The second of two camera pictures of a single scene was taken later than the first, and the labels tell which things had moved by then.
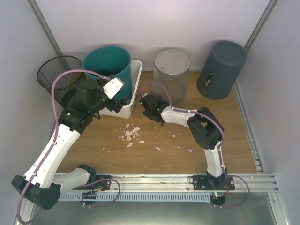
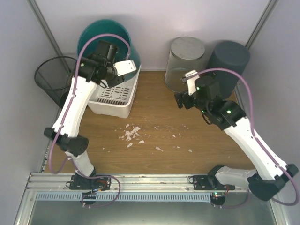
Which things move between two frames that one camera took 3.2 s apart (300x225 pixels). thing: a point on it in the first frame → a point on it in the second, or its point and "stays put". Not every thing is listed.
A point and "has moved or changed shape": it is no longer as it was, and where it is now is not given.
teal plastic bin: (112, 61) has moved or changed shape
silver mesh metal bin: (171, 70) → (187, 54)
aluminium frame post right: (266, 11) stays put
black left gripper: (112, 106) → (112, 83)
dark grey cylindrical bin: (221, 68) stays put
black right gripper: (161, 100) → (188, 104)
